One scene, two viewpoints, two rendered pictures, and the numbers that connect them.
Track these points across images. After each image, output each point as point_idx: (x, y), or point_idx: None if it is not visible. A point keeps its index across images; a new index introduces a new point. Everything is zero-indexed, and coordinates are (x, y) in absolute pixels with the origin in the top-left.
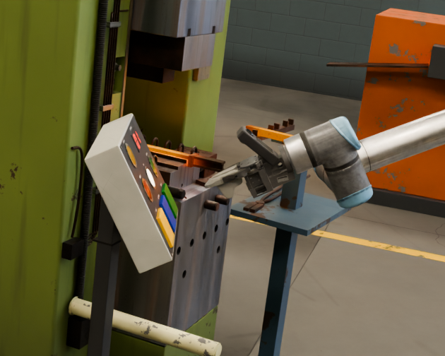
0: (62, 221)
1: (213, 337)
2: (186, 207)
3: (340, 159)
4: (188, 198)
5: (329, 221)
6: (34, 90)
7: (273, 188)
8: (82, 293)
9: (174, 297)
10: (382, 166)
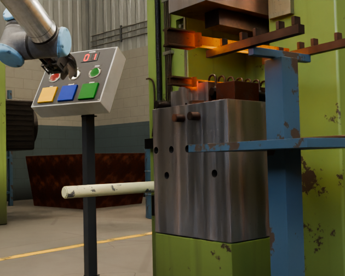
0: (149, 125)
1: None
2: (159, 115)
3: None
4: (160, 108)
5: (237, 148)
6: None
7: (42, 65)
8: None
9: (157, 190)
10: (23, 29)
